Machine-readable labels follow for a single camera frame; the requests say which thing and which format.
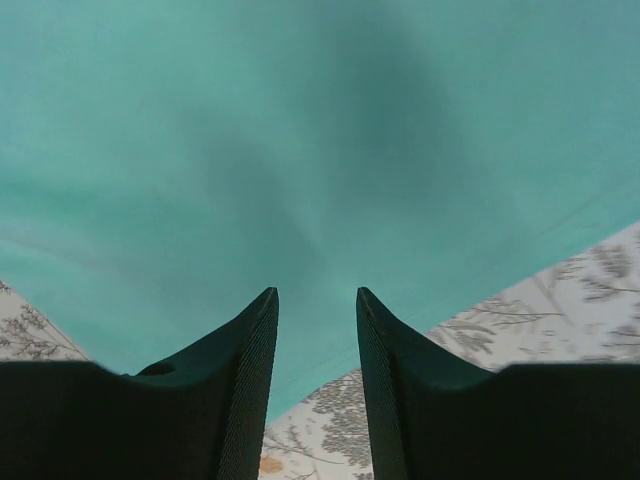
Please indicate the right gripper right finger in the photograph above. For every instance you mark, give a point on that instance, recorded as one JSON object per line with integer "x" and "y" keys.
{"x": 433, "y": 415}

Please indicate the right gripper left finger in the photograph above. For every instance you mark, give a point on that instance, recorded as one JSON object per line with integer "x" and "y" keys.
{"x": 197, "y": 414}

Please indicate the floral table mat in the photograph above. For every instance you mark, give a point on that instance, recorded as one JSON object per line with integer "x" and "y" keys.
{"x": 584, "y": 309}

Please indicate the teal green t shirt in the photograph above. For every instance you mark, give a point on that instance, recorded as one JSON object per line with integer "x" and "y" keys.
{"x": 163, "y": 162}

